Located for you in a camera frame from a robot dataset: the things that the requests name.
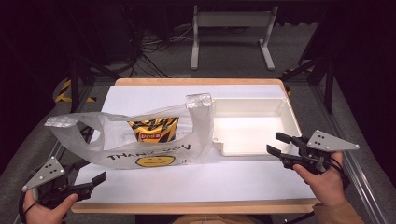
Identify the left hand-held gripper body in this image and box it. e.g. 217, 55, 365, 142
21, 156, 94, 210

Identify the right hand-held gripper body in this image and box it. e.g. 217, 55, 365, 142
281, 130, 361, 175

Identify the translucent plastic bag smiley print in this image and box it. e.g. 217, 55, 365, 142
44, 92, 217, 171

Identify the yellow black chip bag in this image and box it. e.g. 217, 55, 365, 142
128, 117, 180, 144

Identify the person's left hand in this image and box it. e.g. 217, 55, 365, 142
22, 189, 79, 224

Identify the person's right hand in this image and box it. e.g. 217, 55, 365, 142
292, 151, 347, 206

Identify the white plastic bin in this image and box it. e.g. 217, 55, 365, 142
211, 97, 303, 157

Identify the black tripod stand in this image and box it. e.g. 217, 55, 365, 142
279, 52, 337, 115
66, 46, 122, 114

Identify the yellow black floor tape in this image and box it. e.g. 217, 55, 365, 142
55, 78, 97, 104

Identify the person's tan clothed lap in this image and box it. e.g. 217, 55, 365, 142
172, 214, 260, 224

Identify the white metal stand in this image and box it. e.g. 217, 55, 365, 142
190, 5, 279, 71

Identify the aluminium rail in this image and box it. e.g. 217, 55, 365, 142
12, 85, 94, 224
310, 85, 389, 224

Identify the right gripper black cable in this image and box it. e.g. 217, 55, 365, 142
326, 157, 351, 189

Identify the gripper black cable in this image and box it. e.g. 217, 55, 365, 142
326, 157, 351, 189
18, 190, 28, 224

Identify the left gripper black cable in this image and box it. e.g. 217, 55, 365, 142
18, 190, 28, 224

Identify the bundle of black floor cables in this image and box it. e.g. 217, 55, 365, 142
124, 24, 194, 78

